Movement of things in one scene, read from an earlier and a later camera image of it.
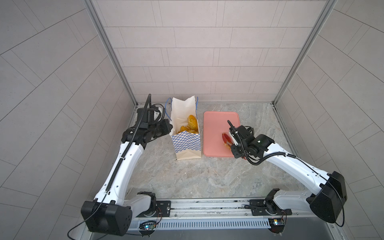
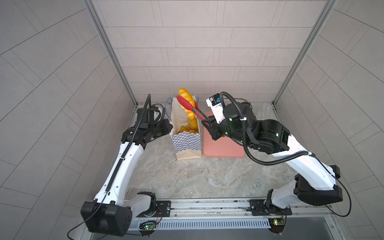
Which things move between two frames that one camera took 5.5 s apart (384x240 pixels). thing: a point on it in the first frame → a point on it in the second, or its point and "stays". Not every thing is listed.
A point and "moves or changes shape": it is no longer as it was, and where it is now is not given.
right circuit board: (277, 224) stays
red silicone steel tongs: (226, 139) moves or changes shape
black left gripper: (165, 129) stays
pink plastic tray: (215, 124) stays
